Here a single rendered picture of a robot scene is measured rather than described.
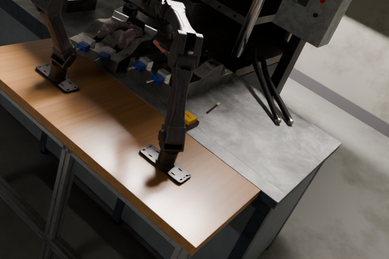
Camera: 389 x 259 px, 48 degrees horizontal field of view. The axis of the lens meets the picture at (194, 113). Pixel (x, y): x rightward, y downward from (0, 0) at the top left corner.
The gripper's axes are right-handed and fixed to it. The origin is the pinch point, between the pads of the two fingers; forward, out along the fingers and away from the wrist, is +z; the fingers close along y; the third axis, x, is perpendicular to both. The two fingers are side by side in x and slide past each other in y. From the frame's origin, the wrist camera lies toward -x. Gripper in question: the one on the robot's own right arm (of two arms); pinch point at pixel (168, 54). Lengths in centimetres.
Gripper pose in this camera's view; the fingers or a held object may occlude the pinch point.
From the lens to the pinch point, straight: 183.4
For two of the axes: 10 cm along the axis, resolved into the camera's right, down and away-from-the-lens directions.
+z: 0.2, 5.7, 8.2
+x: -6.7, 6.2, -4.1
